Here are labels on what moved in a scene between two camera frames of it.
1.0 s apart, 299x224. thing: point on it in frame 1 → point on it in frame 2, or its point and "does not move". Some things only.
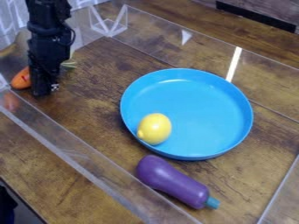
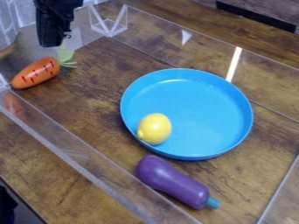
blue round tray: [207, 106] does not move
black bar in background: [257, 17] does not move
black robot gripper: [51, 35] → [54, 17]
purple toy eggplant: [157, 173] does not move
